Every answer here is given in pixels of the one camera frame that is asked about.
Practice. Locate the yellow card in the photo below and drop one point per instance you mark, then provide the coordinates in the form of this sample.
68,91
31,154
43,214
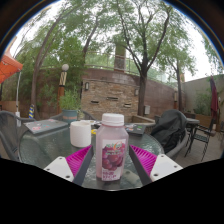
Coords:
93,131

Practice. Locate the white cup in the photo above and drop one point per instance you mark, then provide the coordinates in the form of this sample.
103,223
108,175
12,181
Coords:
80,134

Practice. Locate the lamp post with white globe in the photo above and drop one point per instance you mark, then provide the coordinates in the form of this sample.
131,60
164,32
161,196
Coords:
62,86

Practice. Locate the grey laptop with stickers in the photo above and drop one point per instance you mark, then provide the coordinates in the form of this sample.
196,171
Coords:
45,126

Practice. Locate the black laptop with stickers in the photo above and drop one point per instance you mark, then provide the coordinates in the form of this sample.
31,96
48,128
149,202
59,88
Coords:
136,129

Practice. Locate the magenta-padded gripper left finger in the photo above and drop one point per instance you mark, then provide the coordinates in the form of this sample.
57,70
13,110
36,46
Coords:
78,160

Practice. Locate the purple juice bottle white cap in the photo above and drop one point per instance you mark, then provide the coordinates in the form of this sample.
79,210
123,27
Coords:
111,146

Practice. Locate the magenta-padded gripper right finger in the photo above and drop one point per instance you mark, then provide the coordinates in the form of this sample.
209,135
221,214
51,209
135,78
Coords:
143,160

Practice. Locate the orange canopy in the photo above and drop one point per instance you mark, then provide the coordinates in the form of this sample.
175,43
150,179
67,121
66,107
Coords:
8,68

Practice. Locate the folded maroon patio umbrella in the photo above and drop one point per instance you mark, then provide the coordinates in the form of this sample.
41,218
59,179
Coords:
214,96

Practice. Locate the blue yellow striped post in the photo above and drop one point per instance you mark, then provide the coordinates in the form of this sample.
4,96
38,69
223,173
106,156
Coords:
31,111

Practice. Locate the round dark patio table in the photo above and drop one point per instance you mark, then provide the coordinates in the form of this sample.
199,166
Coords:
193,121

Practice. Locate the black backpack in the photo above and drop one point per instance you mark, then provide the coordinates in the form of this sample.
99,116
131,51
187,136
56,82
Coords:
168,128

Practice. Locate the green plant in blue pot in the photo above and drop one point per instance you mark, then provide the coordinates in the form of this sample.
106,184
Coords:
70,103

